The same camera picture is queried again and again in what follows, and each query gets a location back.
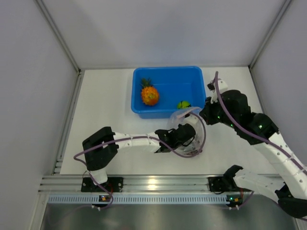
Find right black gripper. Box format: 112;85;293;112
200;94;238;129

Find clear zip top bag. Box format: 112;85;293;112
167;107;206;158

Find green fake apple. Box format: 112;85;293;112
177;101;191;109

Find orange fake pineapple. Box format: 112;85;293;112
141;78;160;106

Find dark purple fake grapes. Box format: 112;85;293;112
184;148;198;156

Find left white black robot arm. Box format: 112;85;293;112
82;124;196;191

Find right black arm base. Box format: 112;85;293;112
208;176;237;194

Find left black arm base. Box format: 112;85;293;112
81;177;124;193

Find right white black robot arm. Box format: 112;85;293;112
200;90;307;219

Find blue plastic bin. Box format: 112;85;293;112
131;66;206;119

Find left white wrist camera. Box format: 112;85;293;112
183;114;201;129

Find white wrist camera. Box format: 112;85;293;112
206;78;228;104
183;114;201;129

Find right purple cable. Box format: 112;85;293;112
214;70;307;175

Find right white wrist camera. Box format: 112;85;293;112
206;78;228;104

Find aluminium mounting rail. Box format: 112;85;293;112
37;155;283;193

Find white slotted cable duct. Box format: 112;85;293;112
48;194;240;205

